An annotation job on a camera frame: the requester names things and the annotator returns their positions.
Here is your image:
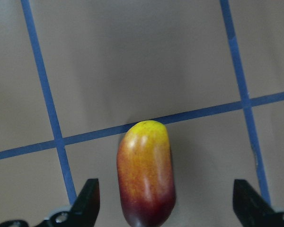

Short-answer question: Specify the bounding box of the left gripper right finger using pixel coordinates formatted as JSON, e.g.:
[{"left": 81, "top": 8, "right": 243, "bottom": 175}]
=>
[{"left": 232, "top": 179, "right": 284, "bottom": 227}]

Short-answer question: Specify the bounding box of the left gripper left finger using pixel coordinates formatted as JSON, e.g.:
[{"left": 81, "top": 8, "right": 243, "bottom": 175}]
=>
[{"left": 0, "top": 178, "right": 100, "bottom": 227}]

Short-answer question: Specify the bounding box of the brown paper table cover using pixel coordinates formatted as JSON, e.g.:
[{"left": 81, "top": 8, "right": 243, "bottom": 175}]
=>
[{"left": 0, "top": 0, "right": 284, "bottom": 227}]

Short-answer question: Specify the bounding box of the red yellow mango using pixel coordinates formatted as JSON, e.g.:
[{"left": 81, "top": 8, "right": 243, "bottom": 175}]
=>
[{"left": 116, "top": 120, "right": 176, "bottom": 227}]

